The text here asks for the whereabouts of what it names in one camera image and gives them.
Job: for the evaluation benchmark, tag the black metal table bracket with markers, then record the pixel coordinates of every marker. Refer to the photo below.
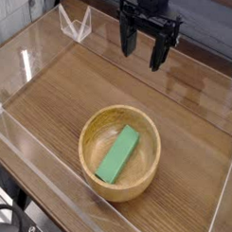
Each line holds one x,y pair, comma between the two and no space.
27,225

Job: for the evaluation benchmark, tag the green rectangular block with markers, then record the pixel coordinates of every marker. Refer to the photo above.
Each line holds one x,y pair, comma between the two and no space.
118,155

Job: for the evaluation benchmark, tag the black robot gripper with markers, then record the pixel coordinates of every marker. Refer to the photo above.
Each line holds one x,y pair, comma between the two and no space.
152,17

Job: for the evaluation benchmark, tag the brown wooden bowl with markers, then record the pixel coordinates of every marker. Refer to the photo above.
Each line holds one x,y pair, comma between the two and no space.
98,135

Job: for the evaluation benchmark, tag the clear acrylic corner bracket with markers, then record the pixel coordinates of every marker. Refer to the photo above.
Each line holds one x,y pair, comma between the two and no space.
76,30

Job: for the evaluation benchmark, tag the clear acrylic tray wall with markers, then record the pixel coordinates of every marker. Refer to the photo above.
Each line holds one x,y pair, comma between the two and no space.
50,86

